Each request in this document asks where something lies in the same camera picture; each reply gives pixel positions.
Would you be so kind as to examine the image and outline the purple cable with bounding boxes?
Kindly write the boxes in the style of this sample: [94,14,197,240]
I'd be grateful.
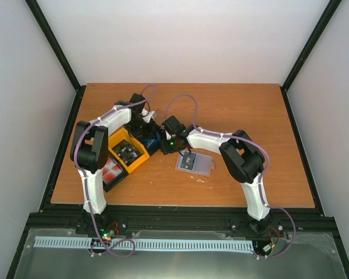
[165,94,271,210]
[74,84,157,242]

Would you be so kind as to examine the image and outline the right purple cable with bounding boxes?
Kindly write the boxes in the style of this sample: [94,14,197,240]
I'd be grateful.
[165,94,271,210]

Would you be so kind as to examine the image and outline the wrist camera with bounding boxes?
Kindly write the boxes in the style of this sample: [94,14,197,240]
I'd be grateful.
[162,129,172,141]
[141,109,156,123]

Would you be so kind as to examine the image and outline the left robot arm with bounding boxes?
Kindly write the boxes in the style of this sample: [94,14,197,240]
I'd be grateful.
[70,94,161,234]

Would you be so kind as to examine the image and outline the right black frame post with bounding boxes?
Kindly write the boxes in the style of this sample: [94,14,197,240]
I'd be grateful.
[280,0,343,91]

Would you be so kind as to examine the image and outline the black frame post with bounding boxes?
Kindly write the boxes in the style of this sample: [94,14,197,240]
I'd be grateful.
[25,0,87,94]
[280,0,343,91]

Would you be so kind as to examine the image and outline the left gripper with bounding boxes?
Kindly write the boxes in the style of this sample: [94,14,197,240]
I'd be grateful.
[127,117,158,140]

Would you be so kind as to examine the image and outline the left black frame post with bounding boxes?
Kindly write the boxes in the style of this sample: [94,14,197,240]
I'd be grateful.
[25,0,87,94]

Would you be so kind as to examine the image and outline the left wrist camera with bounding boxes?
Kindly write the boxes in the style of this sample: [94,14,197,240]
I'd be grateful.
[141,109,156,123]

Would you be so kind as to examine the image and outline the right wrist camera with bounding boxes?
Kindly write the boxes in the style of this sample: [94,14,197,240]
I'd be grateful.
[162,129,172,141]

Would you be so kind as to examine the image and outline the black aluminium rail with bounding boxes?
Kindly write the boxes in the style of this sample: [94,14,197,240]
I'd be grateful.
[25,205,340,240]

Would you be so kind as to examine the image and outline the light blue cable duct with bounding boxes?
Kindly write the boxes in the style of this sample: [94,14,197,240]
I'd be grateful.
[33,236,254,253]

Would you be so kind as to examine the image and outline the red and white card stack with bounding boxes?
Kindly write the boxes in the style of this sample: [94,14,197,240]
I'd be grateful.
[102,157,123,185]

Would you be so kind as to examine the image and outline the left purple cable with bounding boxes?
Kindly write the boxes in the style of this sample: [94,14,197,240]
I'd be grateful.
[74,84,157,242]

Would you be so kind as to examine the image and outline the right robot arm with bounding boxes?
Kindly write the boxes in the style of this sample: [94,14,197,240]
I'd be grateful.
[160,116,271,223]

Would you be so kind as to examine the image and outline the three-compartment card bin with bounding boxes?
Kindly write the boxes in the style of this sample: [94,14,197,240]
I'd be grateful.
[102,120,161,192]

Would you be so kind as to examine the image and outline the black VIP card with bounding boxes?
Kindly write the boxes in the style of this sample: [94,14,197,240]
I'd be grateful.
[177,151,198,173]

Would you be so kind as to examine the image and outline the pink leather card holder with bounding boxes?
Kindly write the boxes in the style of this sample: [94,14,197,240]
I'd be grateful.
[175,151,215,177]

